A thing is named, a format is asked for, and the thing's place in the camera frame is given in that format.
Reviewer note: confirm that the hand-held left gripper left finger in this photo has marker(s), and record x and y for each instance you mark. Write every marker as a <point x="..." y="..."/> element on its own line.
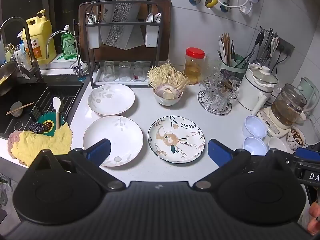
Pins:
<point x="100" y="151"/>

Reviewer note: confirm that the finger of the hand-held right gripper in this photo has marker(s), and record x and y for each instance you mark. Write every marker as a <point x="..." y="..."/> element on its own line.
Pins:
<point x="306" y="153"/>

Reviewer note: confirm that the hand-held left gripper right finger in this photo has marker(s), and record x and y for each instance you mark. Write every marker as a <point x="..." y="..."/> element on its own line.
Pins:
<point x="220" y="152"/>

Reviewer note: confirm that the white plate beige flower print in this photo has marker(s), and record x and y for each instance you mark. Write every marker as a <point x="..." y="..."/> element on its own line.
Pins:
<point x="117" y="137"/>

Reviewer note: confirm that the small white bowl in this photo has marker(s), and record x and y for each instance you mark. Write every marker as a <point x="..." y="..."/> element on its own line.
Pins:
<point x="277" y="145"/>

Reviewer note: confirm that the light blue plastic bowl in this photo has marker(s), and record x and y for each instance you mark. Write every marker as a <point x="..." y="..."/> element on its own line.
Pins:
<point x="254" y="126"/>
<point x="255" y="145"/>

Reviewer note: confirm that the white plate dark leaf print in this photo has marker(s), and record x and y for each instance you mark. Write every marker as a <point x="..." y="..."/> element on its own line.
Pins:
<point x="182" y="130"/>

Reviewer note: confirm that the white plate green thistle print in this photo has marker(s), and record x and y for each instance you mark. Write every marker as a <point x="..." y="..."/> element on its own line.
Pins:
<point x="115" y="103"/>

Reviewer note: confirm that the person's right hand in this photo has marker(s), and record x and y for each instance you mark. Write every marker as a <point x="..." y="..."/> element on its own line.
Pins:
<point x="315" y="217"/>

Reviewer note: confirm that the patterned bowl with grains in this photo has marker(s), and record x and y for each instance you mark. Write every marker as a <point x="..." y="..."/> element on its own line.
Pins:
<point x="296" y="136"/>

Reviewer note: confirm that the glass health kettle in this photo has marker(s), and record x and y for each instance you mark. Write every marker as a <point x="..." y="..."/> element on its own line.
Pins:
<point x="285" y="107"/>

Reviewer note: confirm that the green silicone mat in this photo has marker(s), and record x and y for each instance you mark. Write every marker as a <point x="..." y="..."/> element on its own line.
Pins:
<point x="51" y="120"/>

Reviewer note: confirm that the yellow dish cloth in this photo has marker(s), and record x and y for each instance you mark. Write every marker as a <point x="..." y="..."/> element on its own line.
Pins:
<point x="41" y="143"/>

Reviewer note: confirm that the pale green kettle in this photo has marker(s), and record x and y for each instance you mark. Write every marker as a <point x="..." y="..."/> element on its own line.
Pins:
<point x="310" y="92"/>

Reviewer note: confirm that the white silicone spatula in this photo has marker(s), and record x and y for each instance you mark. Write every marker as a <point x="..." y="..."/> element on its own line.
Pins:
<point x="57" y="103"/>

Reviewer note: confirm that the steel wool scrubber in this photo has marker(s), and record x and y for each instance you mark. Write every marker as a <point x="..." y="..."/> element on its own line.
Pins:
<point x="37" y="127"/>

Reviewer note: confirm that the white drip tray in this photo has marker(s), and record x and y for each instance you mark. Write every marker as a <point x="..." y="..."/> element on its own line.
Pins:
<point x="100" y="82"/>

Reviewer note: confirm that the white electric pot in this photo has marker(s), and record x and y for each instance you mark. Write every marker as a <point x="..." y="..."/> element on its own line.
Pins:
<point x="255" y="90"/>

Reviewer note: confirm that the white bowl with mushrooms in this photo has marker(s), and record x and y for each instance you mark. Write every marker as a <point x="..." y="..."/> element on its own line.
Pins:
<point x="167" y="100"/>

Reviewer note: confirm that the black kitchen sink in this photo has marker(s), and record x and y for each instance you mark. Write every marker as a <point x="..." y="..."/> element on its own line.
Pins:
<point x="50" y="95"/>

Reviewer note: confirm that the clear drinking glass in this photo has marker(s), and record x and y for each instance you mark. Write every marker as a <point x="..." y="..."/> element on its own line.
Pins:
<point x="125" y="71"/>
<point x="109" y="71"/>
<point x="139" y="71"/>

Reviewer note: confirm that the cut purple shallot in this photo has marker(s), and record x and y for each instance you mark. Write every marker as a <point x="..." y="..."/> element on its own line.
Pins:
<point x="167" y="91"/>

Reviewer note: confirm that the green chopstick holder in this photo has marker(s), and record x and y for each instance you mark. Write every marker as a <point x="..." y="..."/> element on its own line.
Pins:
<point x="235" y="68"/>

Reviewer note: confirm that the chrome kitchen faucet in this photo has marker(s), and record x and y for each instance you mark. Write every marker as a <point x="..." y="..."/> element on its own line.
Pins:
<point x="79" y="67"/>

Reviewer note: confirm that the wooden chopsticks pair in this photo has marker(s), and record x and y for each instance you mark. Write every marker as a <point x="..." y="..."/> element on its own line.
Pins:
<point x="25" y="106"/>

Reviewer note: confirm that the pink dish cloth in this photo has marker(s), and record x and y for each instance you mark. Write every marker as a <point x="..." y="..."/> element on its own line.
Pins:
<point x="12" y="142"/>

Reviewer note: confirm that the red lid glass jar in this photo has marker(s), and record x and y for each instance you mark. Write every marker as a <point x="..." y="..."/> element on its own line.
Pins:
<point x="193" y="66"/>

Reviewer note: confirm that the bundle of chopsticks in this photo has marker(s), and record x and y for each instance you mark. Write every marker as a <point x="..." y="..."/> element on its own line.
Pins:
<point x="226" y="47"/>

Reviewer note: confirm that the dark kitchen faucet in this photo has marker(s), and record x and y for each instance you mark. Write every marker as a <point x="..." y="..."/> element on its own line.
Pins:
<point x="33" y="65"/>

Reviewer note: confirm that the green dish soap bottle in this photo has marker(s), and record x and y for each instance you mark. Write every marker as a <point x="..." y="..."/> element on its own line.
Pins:
<point x="68" y="46"/>

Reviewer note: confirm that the hanging kitchen utensils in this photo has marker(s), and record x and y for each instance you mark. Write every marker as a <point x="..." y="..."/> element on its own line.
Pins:
<point x="266" y="45"/>

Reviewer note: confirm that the white rack holder cup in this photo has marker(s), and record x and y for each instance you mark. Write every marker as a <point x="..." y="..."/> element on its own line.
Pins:
<point x="93" y="36"/>
<point x="152" y="37"/>

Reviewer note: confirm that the plain steel cleaver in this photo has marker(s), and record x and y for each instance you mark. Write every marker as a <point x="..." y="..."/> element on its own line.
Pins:
<point x="136" y="40"/>

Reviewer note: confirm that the metal pan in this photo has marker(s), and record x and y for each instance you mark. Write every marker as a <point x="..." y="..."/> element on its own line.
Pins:
<point x="7" y="77"/>

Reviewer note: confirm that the brown cutting board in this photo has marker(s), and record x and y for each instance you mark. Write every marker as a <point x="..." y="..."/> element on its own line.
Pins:
<point x="160" y="42"/>

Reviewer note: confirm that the yellow detergent bottle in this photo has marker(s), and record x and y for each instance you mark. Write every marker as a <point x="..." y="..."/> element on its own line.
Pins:
<point x="40" y="42"/>

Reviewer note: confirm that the hammered steel cleaver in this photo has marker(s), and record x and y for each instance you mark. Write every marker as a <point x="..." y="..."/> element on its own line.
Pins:
<point x="122" y="17"/>

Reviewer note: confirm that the black knife rack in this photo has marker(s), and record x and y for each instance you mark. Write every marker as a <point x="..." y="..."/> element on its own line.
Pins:
<point x="160" y="25"/>

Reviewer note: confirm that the black wall socket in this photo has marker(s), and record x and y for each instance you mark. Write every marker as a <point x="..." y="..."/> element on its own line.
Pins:
<point x="286" y="47"/>

